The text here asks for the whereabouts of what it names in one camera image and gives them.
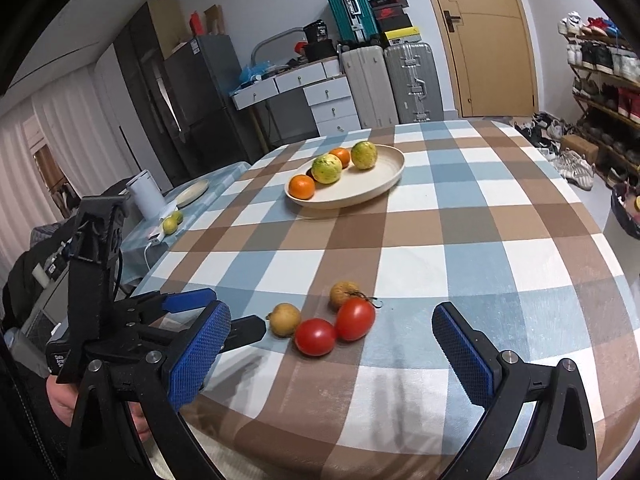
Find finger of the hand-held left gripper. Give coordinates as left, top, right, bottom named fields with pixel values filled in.
left=114, top=288, right=217, bottom=322
left=131, top=314, right=267, bottom=356

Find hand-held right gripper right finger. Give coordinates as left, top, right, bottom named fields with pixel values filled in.
left=431, top=301, right=598, bottom=480

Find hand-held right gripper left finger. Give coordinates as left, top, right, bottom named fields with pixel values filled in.
left=67, top=300, right=233, bottom=480

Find small brown fruit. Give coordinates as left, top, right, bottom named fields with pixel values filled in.
left=330, top=281, right=361, bottom=310
left=266, top=303, right=302, bottom=338

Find red tomato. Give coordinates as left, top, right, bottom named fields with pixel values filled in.
left=335, top=297, right=377, bottom=342
left=294, top=318, right=337, bottom=357

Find green yellow citrus fruit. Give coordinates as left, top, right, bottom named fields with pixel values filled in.
left=312, top=153, right=344, bottom=184
left=351, top=141, right=378, bottom=169

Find large cream plate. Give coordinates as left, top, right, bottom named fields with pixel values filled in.
left=284, top=144, right=406, bottom=210

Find person's left hand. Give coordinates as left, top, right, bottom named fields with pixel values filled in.
left=46, top=374, right=152, bottom=443

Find white kettle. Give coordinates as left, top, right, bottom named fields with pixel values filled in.
left=126, top=170, right=166, bottom=217

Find small beige plate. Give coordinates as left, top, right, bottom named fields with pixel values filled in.
left=176, top=180, right=210, bottom=207

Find checked tablecloth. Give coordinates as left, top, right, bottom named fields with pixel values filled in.
left=132, top=119, right=628, bottom=480

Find white curtain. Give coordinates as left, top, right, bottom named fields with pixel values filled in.
left=0, top=60, right=141, bottom=271

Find dark tall cabinet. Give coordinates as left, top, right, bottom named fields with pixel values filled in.
left=114, top=2, right=176, bottom=186

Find grey fridge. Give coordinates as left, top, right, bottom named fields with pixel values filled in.
left=164, top=35, right=251, bottom=166

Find black basket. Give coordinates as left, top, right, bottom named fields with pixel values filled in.
left=610, top=182, right=640, bottom=241

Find white grey sneakers pair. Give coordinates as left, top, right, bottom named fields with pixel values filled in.
left=550, top=149, right=596, bottom=191

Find pile of loose sneakers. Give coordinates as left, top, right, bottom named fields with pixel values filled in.
left=512, top=112, right=568, bottom=161

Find small cardboard box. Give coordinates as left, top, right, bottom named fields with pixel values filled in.
left=560, top=135, right=600, bottom=161

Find blue plastic bags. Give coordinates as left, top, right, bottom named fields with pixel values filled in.
left=239, top=60, right=273, bottom=86

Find white drawer unit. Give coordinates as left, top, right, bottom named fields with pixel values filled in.
left=302, top=77, right=362, bottom=136

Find white desk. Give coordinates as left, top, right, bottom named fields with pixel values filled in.
left=231, top=57, right=351, bottom=156

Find large cardboard box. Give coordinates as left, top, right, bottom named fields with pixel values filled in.
left=147, top=0, right=193, bottom=61

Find beige suitcase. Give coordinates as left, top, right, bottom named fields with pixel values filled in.
left=339, top=45, right=400, bottom=131

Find brown paper bag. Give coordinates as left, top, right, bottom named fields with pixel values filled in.
left=204, top=5, right=224, bottom=36

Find silver suitcase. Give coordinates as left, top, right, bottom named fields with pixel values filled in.
left=383, top=41, right=445, bottom=124

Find black bag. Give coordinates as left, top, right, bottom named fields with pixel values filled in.
left=304, top=41, right=337, bottom=61

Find wooden shoe rack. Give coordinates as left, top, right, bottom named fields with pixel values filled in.
left=557, top=10, right=640, bottom=186

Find wooden door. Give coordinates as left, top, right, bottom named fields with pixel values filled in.
left=415, top=0, right=540, bottom=118

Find yellow shoe box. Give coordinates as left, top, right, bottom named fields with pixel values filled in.
left=385, top=26, right=423, bottom=46

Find rows of assorted shoes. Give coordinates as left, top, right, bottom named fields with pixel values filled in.
left=558, top=10, right=640, bottom=181

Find teal suitcase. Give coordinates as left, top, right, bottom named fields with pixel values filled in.
left=321, top=0, right=373, bottom=43

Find grey arched tube frame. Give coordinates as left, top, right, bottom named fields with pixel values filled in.
left=250, top=29, right=307, bottom=63

